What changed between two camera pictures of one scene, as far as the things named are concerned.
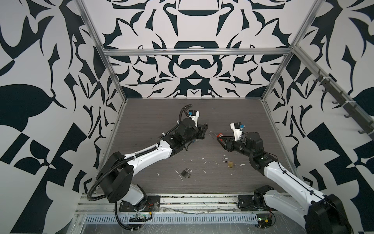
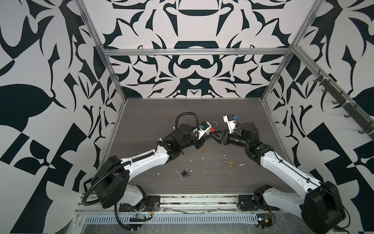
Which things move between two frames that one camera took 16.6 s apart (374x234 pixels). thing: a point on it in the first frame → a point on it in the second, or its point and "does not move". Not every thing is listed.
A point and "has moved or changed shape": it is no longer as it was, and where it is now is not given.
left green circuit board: (139, 218) does not move
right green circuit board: (264, 220) does not move
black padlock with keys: (186, 173) does not move
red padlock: (219, 135) has moved or changed shape
